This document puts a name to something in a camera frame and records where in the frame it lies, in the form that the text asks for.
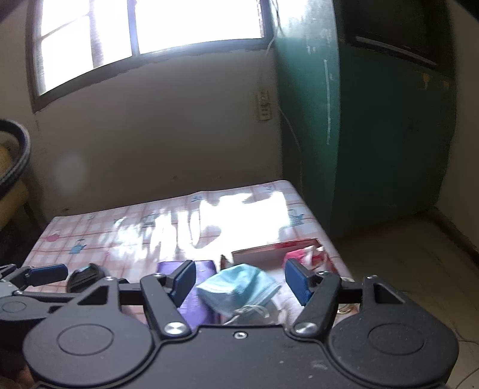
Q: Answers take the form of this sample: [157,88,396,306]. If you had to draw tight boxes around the light blue face mask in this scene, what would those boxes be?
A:
[197,263,281,318]

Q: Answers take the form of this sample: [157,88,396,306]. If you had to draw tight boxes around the pink sock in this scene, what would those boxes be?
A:
[283,246,329,270]

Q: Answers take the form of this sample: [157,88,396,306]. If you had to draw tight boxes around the purple packet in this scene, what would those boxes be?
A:
[178,260,220,329]

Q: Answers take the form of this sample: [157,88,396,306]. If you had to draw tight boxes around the pink cardboard box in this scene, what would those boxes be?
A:
[220,238,338,274]

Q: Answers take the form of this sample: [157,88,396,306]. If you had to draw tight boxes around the pink checkered tablecloth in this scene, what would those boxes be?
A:
[22,179,355,326]

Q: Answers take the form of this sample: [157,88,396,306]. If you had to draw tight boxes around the woven rattan chair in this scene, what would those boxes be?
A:
[1,119,31,229]

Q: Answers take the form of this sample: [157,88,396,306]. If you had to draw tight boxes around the green cabinet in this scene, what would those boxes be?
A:
[272,1,455,238]

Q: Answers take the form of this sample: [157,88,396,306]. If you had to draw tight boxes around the window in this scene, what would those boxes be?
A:
[27,1,274,112]

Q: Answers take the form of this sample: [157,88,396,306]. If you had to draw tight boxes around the wall power outlet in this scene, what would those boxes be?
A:
[257,90,271,121]

